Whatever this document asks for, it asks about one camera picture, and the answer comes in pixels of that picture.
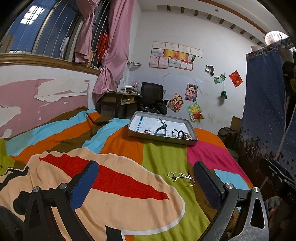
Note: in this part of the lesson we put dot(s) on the cartoon boy poster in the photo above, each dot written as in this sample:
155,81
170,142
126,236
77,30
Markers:
191,92

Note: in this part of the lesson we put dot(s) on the black office chair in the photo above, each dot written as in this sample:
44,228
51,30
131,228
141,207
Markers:
150,92

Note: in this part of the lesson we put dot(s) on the dark wooden desk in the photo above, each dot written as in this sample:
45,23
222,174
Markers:
108,102

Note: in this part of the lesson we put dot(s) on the green wall photo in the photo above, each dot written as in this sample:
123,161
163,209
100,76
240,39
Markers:
219,78

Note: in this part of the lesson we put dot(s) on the light blue smart watch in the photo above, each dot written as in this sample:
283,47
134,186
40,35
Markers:
161,129

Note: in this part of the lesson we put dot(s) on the group of wall certificates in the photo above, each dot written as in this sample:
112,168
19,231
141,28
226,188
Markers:
173,55

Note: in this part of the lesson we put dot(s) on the pink flower ornament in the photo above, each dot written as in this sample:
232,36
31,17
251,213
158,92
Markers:
136,83

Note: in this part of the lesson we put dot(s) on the brown cardboard box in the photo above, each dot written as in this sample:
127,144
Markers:
236,122

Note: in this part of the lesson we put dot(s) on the dark floor bag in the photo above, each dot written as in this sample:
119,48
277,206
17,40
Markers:
227,138

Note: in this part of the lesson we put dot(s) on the pink curtain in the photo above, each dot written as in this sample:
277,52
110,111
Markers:
86,34
115,51

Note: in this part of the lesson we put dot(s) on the white desk lamp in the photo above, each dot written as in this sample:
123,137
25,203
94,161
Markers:
121,82

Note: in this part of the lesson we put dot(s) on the colourful striped blanket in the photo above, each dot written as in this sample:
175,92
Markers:
104,197

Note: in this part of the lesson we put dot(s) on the small wall shelf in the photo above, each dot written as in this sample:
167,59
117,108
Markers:
134,63

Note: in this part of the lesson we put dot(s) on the metal window grille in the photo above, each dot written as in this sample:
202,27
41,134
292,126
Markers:
53,30

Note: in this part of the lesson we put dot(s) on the wooden window sill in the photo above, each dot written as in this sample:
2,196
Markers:
46,61

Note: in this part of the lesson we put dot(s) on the blue printed curtain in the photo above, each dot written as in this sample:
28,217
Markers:
261,104

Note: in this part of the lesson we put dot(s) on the yellow bear poster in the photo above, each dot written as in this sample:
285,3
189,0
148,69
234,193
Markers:
195,112

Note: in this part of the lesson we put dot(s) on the red paper wall decoration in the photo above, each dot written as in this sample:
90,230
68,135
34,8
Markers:
236,78

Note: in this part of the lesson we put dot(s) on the cartoon family poster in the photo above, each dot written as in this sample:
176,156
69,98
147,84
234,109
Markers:
175,103

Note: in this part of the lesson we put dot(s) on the black bag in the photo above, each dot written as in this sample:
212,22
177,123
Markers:
161,106

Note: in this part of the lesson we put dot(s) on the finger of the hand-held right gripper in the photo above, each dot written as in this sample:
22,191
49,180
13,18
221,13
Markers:
269,166
288,170

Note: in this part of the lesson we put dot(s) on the orange hanging cloth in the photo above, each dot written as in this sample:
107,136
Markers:
102,42

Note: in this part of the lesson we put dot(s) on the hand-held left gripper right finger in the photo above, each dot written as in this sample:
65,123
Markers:
208,185

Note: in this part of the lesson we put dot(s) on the dark wall photo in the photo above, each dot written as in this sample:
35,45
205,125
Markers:
209,70

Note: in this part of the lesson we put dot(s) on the grey cardboard tray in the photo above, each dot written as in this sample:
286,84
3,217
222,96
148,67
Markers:
143,132

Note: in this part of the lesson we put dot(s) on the white ceiling lamp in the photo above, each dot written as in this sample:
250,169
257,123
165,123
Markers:
275,37

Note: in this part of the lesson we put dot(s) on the green wall ornament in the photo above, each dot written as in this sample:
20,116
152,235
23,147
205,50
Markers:
223,94

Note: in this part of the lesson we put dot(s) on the stack of books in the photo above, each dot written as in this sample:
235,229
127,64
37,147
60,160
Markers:
129,90

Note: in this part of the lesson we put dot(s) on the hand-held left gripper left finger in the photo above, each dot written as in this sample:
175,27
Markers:
84,184

